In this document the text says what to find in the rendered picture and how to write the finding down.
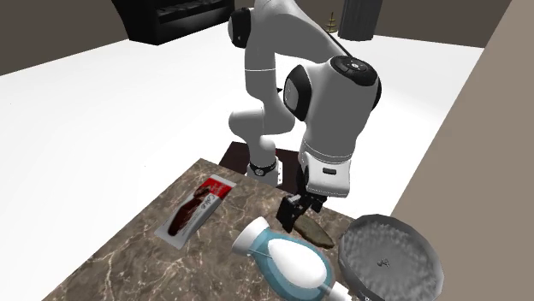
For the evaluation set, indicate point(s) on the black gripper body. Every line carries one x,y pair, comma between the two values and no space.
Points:
315,199

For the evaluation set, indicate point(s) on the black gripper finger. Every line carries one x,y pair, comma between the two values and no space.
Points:
285,214
303,210

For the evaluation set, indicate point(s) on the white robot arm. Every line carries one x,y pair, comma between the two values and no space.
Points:
333,116

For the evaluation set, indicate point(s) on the brown flat bread piece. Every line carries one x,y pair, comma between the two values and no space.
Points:
315,233

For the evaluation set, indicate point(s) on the blue white bottle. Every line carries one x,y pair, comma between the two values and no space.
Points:
292,258

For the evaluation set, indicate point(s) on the dark red robot stand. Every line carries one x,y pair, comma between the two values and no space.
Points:
235,158

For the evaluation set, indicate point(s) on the red white snack bar packet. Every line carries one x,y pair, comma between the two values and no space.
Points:
194,212

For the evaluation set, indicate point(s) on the grey round pan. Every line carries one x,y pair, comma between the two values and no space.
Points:
388,258

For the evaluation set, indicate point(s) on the small golden tiered stand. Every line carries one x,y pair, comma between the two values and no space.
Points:
331,23

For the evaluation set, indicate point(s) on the dark grey curtain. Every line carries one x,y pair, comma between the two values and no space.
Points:
359,18

